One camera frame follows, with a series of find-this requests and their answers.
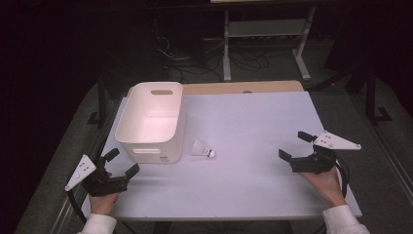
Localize person's left hand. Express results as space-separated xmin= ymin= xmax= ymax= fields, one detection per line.
xmin=89 ymin=192 xmax=120 ymax=216

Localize black floor cables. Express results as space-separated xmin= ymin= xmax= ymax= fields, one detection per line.
xmin=155 ymin=34 xmax=271 ymax=83

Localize white metal desk frame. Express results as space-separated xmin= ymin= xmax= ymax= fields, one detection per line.
xmin=222 ymin=5 xmax=318 ymax=83

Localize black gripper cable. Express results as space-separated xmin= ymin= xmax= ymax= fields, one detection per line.
xmin=65 ymin=189 xmax=90 ymax=225
xmin=334 ymin=157 xmax=352 ymax=200

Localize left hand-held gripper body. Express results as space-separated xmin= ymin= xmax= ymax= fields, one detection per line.
xmin=64 ymin=154 xmax=130 ymax=198

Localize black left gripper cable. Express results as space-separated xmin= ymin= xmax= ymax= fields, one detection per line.
xmin=65 ymin=189 xmax=90 ymax=225

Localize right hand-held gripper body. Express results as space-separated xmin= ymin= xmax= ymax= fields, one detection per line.
xmin=290 ymin=131 xmax=362 ymax=175

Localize white table mat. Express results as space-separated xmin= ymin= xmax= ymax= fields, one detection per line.
xmin=81 ymin=91 xmax=363 ymax=222

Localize white feather shuttlecock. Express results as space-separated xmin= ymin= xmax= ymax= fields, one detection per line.
xmin=190 ymin=138 xmax=217 ymax=159

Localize white plastic bin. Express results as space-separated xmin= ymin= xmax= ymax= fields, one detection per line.
xmin=114 ymin=81 xmax=187 ymax=165

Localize person's right hand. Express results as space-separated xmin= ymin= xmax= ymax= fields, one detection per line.
xmin=298 ymin=167 xmax=347 ymax=209

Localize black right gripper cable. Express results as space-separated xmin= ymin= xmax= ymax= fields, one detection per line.
xmin=334 ymin=157 xmax=352 ymax=200

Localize black metal stand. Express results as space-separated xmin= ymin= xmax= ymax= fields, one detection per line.
xmin=87 ymin=69 xmax=109 ymax=127
xmin=308 ymin=59 xmax=394 ymax=127

